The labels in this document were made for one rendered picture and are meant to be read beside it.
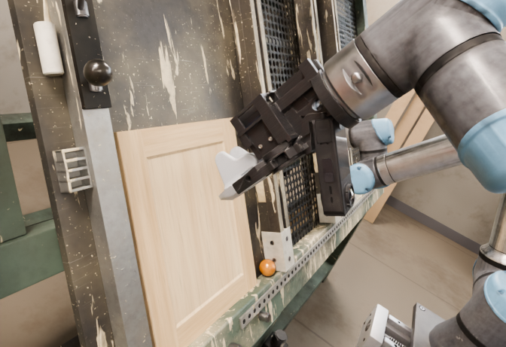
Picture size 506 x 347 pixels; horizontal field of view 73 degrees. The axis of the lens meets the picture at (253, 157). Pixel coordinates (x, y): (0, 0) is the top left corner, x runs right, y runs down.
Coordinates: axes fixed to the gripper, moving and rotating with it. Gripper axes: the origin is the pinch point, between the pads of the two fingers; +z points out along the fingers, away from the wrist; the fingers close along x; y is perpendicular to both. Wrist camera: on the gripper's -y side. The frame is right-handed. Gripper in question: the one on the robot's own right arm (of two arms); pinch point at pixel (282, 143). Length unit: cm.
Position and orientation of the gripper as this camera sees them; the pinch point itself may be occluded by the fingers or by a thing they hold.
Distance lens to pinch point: 116.3
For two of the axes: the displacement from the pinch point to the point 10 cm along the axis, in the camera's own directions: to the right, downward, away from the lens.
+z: -8.3, 0.8, 5.5
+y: -5.5, 0.9, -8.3
